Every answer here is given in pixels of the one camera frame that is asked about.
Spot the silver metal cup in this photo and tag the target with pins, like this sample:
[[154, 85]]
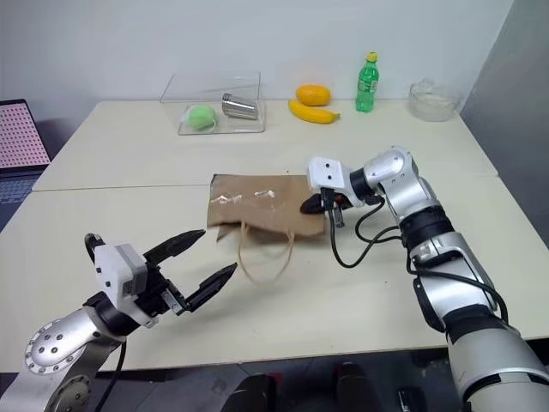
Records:
[[239, 107]]

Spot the dark rounded shape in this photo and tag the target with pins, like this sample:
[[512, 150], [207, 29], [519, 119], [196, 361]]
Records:
[[356, 388], [251, 392]]

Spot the clear plastic box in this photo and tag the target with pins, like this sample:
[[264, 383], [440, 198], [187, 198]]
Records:
[[214, 92]]

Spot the orange round fruit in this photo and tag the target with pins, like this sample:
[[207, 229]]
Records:
[[314, 95]]

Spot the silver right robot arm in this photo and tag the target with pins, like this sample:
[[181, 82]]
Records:
[[450, 274]]

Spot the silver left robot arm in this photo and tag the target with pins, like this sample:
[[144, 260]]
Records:
[[58, 343]]

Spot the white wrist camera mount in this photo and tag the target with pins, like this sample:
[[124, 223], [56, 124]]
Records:
[[327, 172], [115, 270]]

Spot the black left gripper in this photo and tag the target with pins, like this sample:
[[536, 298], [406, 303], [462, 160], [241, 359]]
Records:
[[155, 288]]

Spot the brown paper bag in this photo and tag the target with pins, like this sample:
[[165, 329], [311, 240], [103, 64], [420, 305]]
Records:
[[261, 212]]

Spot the green plastic bottle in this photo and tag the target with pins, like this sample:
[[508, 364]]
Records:
[[367, 88]]

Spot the clear bowl with white contents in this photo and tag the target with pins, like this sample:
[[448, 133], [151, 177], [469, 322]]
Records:
[[433, 103]]

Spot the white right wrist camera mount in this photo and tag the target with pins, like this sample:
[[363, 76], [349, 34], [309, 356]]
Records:
[[327, 172]]

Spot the laptop with dotted screen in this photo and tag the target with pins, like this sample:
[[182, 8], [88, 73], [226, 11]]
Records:
[[19, 137]]

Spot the green ball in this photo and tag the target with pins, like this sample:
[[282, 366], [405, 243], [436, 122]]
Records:
[[201, 118]]

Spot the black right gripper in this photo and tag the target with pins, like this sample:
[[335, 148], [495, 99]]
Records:
[[335, 205]]

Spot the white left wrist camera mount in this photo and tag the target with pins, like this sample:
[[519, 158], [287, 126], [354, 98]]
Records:
[[115, 270]]

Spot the yellow banana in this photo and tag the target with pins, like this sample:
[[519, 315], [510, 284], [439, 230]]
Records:
[[311, 113]]

